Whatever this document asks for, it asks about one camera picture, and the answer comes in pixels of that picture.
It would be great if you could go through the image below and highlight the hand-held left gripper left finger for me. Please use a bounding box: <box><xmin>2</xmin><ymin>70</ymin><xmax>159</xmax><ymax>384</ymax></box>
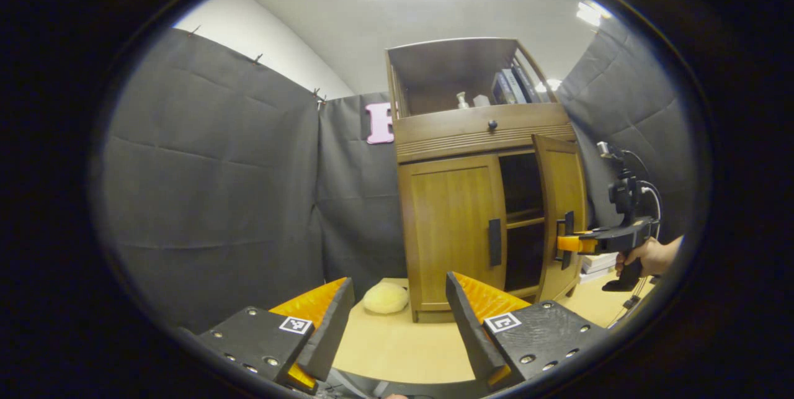
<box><xmin>195</xmin><ymin>276</ymin><xmax>355</xmax><ymax>395</ymax></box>

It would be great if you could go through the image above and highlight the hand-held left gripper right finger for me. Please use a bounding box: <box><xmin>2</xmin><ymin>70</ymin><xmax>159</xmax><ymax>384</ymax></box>
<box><xmin>445</xmin><ymin>271</ymin><xmax>612</xmax><ymax>393</ymax></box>

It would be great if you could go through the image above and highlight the wooden shoe cabinet door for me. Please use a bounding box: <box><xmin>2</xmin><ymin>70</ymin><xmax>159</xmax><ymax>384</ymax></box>
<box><xmin>532</xmin><ymin>134</ymin><xmax>589</xmax><ymax>302</ymax></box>
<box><xmin>398</xmin><ymin>154</ymin><xmax>508</xmax><ymax>313</ymax></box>

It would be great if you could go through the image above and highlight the wooden double-door shoe cabinet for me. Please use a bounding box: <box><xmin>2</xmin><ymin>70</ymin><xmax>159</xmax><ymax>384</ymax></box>
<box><xmin>385</xmin><ymin>37</ymin><xmax>589</xmax><ymax>324</ymax></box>

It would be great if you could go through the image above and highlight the wooden cabinet drawer with knob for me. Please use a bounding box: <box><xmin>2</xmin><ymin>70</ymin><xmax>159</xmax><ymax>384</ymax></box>
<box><xmin>393</xmin><ymin>103</ymin><xmax>574</xmax><ymax>145</ymax></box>

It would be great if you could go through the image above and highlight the cream plush cushion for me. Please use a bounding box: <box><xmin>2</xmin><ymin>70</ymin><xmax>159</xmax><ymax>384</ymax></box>
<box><xmin>362</xmin><ymin>282</ymin><xmax>410</xmax><ymax>315</ymax></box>

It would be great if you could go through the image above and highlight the dark blue book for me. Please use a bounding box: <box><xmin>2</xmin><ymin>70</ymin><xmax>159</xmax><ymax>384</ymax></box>
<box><xmin>512</xmin><ymin>65</ymin><xmax>542</xmax><ymax>104</ymax></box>
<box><xmin>491</xmin><ymin>71</ymin><xmax>512</xmax><ymax>105</ymax></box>

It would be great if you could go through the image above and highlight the grey book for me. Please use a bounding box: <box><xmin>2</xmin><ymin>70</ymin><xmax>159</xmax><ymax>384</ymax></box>
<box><xmin>501</xmin><ymin>68</ymin><xmax>528</xmax><ymax>104</ymax></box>

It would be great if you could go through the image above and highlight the black backdrop cloth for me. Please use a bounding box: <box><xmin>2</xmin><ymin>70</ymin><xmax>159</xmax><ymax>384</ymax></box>
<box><xmin>93</xmin><ymin>17</ymin><xmax>698</xmax><ymax>334</ymax></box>

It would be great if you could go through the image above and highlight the white cable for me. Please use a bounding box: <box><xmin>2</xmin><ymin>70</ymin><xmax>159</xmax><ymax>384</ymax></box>
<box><xmin>641</xmin><ymin>185</ymin><xmax>663</xmax><ymax>240</ymax></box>

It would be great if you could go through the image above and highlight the black cable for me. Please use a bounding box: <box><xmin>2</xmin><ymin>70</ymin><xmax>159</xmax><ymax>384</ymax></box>
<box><xmin>611</xmin><ymin>275</ymin><xmax>653</xmax><ymax>327</ymax></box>

